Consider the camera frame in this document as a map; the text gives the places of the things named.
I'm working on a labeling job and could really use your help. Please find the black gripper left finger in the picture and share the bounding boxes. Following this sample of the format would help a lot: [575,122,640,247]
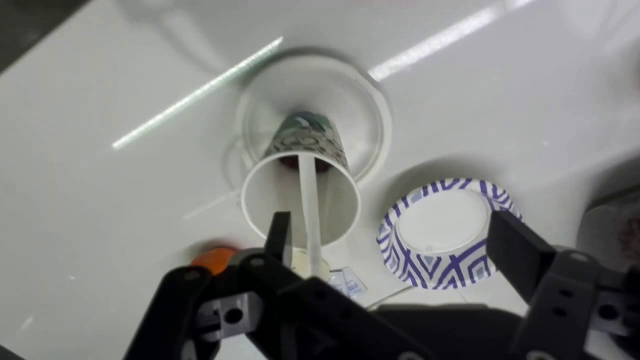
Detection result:
[123,210,429,360]

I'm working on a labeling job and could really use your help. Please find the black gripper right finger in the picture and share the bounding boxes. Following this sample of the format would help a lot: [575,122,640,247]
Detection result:
[486,210,640,360]

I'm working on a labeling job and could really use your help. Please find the white patterned paper cup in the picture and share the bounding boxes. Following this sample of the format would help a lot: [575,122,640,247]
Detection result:
[238,108,364,250]

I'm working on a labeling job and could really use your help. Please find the red yellow peach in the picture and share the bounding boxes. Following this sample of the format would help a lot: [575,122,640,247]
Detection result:
[191,242,241,277]

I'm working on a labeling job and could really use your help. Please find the blue white sachet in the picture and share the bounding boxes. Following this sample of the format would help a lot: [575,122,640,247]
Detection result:
[328,267,371,300]

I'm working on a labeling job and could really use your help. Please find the blue patterned paper bowl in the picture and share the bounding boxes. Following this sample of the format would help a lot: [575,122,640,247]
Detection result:
[376,177,525,293]

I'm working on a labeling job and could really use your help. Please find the shiny chrome metal vessel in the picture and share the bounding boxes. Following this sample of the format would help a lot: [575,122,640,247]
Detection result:
[576,188,640,268]

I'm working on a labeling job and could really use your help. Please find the white round plate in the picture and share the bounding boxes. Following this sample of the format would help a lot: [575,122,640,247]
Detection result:
[234,47,394,193]

